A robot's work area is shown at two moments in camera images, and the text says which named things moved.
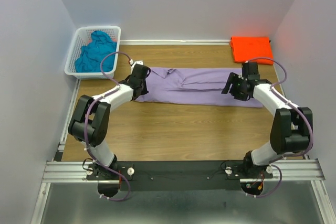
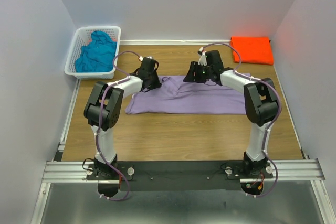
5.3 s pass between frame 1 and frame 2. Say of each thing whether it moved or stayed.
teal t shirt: stayed
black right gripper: moved
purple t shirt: moved
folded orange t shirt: stayed
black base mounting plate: stayed
